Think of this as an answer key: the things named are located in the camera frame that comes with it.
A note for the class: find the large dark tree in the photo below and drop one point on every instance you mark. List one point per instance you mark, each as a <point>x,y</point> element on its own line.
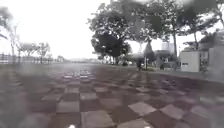
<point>111,43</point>

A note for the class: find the checkered grey paved plaza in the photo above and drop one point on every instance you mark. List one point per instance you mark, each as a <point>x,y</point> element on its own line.
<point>100,100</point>

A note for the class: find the tall tree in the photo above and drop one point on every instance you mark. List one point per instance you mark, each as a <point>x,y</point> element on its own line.
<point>195,39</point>
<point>174,41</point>

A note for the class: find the small tree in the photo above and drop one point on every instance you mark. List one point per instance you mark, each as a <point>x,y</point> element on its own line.
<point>43,48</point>
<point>28,48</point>

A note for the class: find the robot's own part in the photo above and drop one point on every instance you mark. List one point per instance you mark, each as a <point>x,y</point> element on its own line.
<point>147,127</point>
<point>71,126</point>

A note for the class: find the white kiosk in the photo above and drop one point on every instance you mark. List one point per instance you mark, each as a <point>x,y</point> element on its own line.
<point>190,61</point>

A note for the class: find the rail fence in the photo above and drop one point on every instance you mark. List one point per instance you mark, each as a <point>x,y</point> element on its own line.
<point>10,59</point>

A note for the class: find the grey wall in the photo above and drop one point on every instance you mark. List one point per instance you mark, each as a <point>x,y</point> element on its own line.
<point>216,63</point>

